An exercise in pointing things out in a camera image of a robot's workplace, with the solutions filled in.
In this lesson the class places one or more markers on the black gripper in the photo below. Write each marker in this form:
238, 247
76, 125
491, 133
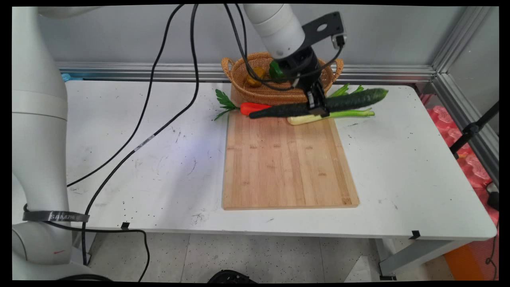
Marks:
303, 65

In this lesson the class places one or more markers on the light wooden cutting board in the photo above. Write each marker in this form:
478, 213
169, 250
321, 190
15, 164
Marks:
279, 167

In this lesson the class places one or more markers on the orange toy carrot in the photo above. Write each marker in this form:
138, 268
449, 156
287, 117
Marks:
253, 107

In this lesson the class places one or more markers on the pink foam packing sheet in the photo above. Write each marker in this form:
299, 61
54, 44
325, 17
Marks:
446, 123

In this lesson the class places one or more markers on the small blue object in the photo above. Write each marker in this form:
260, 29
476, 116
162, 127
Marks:
69, 77

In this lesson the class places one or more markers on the brown woven wicker basket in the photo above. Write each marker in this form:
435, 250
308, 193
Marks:
255, 93

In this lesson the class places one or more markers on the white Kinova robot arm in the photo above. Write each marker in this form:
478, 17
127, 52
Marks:
36, 139

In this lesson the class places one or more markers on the round black object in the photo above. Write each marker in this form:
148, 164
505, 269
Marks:
229, 276

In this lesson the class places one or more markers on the horizontal aluminium frame rail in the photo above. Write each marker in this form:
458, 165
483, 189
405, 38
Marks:
159, 71

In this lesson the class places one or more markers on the yellow toy bell pepper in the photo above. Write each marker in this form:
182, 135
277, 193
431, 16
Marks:
257, 75

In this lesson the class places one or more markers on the black camera mounting bracket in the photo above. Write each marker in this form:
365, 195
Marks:
320, 26

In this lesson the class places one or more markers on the orange mat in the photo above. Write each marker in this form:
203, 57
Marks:
462, 263

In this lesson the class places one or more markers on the small black box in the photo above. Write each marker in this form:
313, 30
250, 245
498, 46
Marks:
493, 200

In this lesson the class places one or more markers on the white table leg frame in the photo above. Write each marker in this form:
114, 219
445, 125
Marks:
418, 255

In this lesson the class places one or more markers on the small grey wrist camera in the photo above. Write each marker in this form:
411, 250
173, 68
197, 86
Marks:
339, 40

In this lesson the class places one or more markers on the pale green toy celery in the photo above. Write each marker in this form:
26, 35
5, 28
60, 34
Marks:
318, 117

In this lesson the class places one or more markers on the black tape piece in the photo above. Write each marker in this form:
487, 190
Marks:
125, 225
415, 234

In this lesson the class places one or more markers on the aluminium frame corner rail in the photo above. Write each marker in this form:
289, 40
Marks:
458, 44

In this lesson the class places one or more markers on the black tripod stand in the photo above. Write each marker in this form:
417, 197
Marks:
472, 129

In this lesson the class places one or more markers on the green toy bell pepper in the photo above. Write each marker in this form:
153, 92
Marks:
275, 71

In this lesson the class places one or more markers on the dark green toy cucumber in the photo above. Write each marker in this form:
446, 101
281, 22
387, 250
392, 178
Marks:
358, 99

